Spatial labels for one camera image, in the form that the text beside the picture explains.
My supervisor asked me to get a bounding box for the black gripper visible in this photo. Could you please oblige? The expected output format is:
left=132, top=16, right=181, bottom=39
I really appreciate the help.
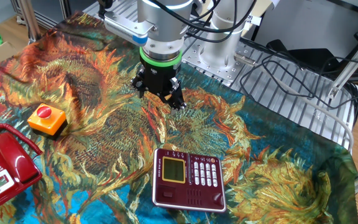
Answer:
left=131, top=61, right=188, bottom=112

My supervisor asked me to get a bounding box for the sunflower painting tablecloth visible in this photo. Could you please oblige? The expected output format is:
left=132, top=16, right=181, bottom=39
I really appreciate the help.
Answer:
left=0, top=11, right=358, bottom=224

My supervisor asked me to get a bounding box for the maroon telephone base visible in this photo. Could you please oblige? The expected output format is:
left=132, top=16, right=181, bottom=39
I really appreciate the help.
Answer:
left=152, top=147, right=227, bottom=214

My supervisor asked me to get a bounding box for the black office chair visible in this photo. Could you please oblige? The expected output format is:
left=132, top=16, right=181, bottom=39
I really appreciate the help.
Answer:
left=265, top=30, right=358, bottom=113

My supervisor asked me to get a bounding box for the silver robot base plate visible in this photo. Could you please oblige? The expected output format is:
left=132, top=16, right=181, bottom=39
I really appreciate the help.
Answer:
left=180, top=37, right=258, bottom=88

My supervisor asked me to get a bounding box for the red coiled phone cord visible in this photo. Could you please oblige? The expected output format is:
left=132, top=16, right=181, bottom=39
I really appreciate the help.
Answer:
left=0, top=123, right=44, bottom=156

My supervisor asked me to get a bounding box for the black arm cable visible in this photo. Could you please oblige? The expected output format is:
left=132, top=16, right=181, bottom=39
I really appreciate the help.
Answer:
left=149, top=0, right=257, bottom=44

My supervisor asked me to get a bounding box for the white cable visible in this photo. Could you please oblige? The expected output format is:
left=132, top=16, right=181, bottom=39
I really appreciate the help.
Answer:
left=236, top=52, right=356, bottom=153

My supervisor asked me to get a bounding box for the black table cable bundle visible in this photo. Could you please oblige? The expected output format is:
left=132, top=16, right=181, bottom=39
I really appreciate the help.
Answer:
left=239, top=37, right=358, bottom=125

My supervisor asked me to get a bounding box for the orange box red button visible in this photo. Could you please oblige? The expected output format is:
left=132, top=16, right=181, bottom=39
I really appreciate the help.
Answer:
left=27, top=103, right=68, bottom=140

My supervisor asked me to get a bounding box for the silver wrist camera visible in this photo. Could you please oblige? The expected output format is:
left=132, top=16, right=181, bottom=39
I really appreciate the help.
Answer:
left=103, top=11, right=157, bottom=47

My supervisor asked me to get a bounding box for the red telephone handset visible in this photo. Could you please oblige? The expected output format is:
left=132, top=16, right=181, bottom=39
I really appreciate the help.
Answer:
left=0, top=133, right=42, bottom=184

